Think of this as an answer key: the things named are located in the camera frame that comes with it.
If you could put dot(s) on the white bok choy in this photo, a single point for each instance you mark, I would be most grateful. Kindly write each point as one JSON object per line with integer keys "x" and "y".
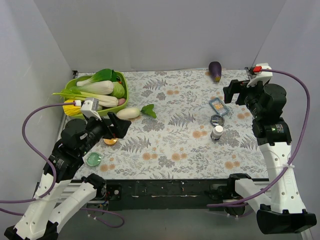
{"x": 101, "y": 83}

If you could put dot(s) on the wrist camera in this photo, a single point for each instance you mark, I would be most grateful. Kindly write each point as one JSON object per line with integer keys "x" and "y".
{"x": 89, "y": 108}
{"x": 259, "y": 76}

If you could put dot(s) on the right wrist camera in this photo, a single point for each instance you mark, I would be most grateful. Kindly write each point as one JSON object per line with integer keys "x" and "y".
{"x": 259, "y": 76}

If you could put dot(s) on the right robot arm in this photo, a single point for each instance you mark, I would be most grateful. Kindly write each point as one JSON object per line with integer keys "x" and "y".
{"x": 279, "y": 208}

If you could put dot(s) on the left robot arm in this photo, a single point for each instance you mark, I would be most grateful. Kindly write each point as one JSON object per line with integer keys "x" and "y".
{"x": 44, "y": 219}

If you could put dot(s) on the white radish with leaf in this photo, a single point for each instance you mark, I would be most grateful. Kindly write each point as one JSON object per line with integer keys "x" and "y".
{"x": 134, "y": 112}

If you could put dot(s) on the purple eggplant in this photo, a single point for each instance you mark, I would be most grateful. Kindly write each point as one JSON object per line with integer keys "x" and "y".
{"x": 215, "y": 70}

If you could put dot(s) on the blue rectangular pill box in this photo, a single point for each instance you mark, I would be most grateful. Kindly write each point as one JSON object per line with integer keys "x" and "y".
{"x": 219, "y": 106}

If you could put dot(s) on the yellow napa cabbage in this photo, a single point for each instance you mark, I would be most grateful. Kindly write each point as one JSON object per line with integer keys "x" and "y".
{"x": 71, "y": 110}

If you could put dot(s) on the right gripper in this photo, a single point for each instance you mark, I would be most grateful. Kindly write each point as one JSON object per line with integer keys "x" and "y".
{"x": 240, "y": 90}

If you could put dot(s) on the long white celery cabbage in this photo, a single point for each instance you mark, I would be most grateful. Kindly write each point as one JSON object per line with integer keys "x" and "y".
{"x": 103, "y": 100}

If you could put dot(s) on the orange round pill case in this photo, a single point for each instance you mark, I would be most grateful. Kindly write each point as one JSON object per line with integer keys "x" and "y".
{"x": 110, "y": 142}

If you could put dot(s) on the white cap pill bottle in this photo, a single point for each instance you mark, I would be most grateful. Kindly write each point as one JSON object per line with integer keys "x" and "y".
{"x": 217, "y": 132}

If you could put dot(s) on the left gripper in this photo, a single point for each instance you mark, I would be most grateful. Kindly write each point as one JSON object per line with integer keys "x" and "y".
{"x": 107, "y": 125}

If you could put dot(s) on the pink sweet potato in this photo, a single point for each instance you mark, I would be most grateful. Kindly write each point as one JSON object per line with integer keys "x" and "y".
{"x": 121, "y": 101}

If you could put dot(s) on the floral table mat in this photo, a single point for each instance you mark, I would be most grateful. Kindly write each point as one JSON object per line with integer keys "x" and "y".
{"x": 177, "y": 143}

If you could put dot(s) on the green round cabbage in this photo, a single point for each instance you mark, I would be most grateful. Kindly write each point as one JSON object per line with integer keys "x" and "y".
{"x": 118, "y": 90}

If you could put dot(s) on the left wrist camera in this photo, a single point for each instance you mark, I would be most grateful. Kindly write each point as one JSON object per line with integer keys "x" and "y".
{"x": 89, "y": 108}

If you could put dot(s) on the dark round pill case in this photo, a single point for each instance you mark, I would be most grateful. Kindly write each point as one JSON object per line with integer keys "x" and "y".
{"x": 217, "y": 120}

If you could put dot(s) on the green round pill case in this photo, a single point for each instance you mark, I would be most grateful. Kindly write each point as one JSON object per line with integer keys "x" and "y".
{"x": 93, "y": 159}

